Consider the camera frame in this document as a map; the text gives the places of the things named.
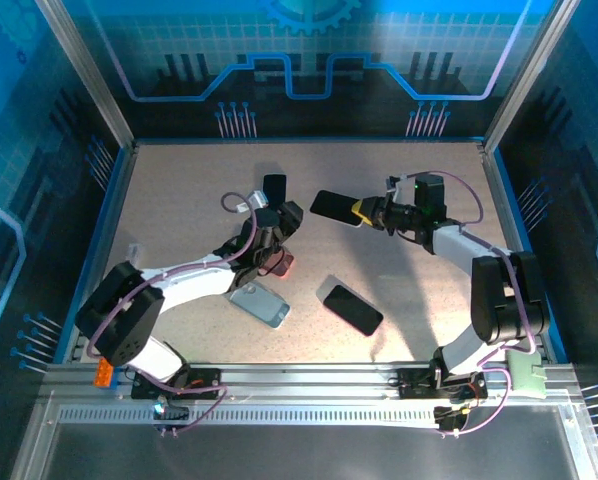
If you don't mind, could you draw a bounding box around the pink phone case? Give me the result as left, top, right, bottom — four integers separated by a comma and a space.
264, 248, 296, 279

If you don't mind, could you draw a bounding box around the black smartphone silver edge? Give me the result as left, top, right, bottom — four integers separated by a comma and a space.
309, 189, 363, 230

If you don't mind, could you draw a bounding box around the light blue phone case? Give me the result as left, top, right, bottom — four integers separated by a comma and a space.
227, 282, 291, 330

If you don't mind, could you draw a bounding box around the black smartphone pink edge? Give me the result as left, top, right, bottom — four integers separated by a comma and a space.
322, 284, 385, 337

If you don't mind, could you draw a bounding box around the black plug with green light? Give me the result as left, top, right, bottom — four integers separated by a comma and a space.
152, 402, 190, 435

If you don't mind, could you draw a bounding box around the orange connector block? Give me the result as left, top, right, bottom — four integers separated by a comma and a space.
93, 359, 116, 389

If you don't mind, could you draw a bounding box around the grey metal front panel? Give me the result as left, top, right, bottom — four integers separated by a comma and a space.
8, 394, 598, 480

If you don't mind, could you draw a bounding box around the black plug with yellow connector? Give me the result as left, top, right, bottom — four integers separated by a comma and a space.
433, 404, 473, 437

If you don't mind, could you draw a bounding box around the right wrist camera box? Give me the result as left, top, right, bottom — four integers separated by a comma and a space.
386, 174, 415, 201

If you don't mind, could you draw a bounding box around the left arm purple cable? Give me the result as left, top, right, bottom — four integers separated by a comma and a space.
86, 191, 260, 437

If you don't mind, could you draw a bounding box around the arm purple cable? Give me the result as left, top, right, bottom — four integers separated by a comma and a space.
428, 169, 538, 439
86, 191, 260, 437

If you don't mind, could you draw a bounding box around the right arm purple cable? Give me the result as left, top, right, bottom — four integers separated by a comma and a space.
428, 169, 538, 439

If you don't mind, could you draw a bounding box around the aluminium side rail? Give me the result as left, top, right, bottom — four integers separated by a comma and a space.
61, 142, 141, 364
478, 142, 560, 364

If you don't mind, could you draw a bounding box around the aluminium mounting rail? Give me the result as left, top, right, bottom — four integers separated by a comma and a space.
37, 362, 588, 401

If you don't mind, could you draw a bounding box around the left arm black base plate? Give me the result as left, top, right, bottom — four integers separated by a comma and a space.
130, 367, 224, 401

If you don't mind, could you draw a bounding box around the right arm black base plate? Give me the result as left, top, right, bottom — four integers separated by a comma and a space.
396, 366, 489, 401

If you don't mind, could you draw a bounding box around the perforated metal cable duct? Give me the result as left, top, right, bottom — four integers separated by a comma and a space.
57, 405, 443, 426

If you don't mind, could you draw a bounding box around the aluminium frame post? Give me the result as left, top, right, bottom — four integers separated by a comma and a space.
481, 0, 583, 154
32, 0, 139, 151

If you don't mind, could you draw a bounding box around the pale green bracket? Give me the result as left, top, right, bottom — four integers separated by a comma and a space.
507, 349, 549, 400

